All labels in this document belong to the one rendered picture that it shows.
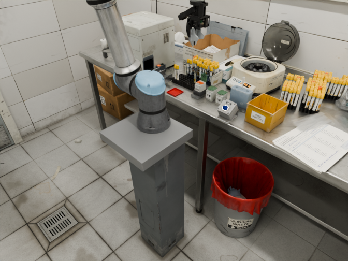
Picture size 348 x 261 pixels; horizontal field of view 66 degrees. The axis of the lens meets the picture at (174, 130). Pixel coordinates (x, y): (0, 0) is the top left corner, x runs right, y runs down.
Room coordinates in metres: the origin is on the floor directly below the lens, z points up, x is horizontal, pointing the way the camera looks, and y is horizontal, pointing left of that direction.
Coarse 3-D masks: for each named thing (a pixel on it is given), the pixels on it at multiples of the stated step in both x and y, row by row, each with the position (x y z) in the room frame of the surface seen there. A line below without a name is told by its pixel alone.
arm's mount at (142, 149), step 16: (112, 128) 0.94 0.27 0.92; (128, 128) 0.94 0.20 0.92; (176, 128) 0.93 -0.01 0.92; (112, 144) 0.85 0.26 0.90; (128, 144) 0.83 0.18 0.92; (144, 144) 0.82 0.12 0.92; (160, 144) 0.82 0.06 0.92; (176, 144) 0.84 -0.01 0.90; (128, 160) 0.78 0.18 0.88; (144, 160) 0.73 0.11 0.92
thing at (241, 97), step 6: (234, 90) 1.16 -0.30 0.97; (240, 90) 1.15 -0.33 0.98; (246, 90) 1.15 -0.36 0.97; (234, 96) 1.16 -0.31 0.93; (240, 96) 1.14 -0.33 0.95; (246, 96) 1.12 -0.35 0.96; (234, 102) 1.16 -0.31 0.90; (240, 102) 1.13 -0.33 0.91; (246, 102) 1.11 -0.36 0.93; (240, 108) 1.12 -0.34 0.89
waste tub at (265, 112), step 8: (264, 96) 1.11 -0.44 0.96; (248, 104) 1.02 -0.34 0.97; (256, 104) 1.08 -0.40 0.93; (264, 104) 1.10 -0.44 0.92; (272, 104) 1.07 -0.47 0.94; (280, 104) 1.04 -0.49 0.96; (248, 112) 1.02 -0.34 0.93; (256, 112) 0.99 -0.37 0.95; (264, 112) 0.96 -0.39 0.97; (272, 112) 1.06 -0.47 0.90; (280, 112) 0.98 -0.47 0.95; (248, 120) 1.01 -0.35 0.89; (256, 120) 0.98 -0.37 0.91; (264, 120) 0.96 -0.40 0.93; (272, 120) 0.94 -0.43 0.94; (280, 120) 0.99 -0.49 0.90; (264, 128) 0.95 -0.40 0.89; (272, 128) 0.95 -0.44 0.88
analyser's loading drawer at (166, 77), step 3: (144, 69) 1.54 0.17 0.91; (147, 69) 1.54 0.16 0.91; (150, 69) 1.54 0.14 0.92; (153, 69) 1.47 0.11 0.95; (156, 69) 1.48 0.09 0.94; (159, 69) 1.50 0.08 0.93; (159, 72) 1.43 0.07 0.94; (162, 72) 1.45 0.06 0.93; (162, 75) 1.45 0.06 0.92; (165, 75) 1.45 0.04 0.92; (168, 75) 1.41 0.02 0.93; (171, 75) 1.43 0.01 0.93; (165, 78) 1.39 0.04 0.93; (168, 78) 1.41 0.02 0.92; (171, 78) 1.42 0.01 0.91; (165, 81) 1.39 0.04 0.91; (168, 81) 1.41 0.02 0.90
